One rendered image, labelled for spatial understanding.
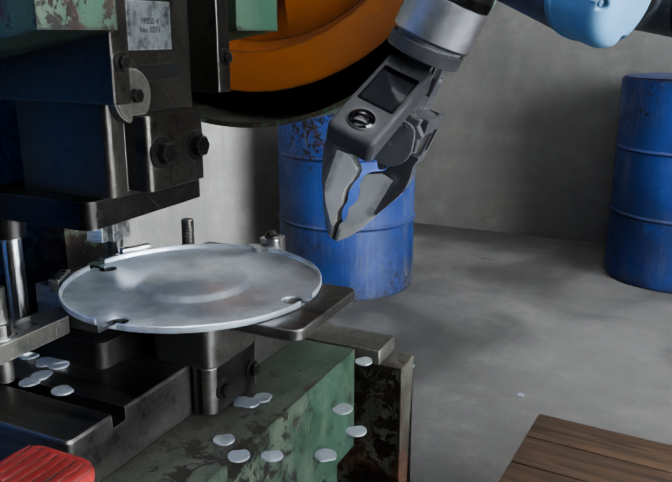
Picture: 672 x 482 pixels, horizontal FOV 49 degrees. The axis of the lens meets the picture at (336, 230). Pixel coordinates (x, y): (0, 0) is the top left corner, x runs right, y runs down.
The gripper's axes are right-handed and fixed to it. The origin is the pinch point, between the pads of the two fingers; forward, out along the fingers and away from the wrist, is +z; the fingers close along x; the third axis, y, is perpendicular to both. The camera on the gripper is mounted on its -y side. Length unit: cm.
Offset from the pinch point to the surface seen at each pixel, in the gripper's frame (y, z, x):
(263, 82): 35.2, 0.6, 28.7
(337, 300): 3.0, 8.4, -2.7
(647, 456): 59, 33, -52
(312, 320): -3.3, 8.4, -2.5
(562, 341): 190, 77, -44
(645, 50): 330, -18, -19
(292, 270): 10.1, 11.9, 5.3
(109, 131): -5.1, 1.0, 24.6
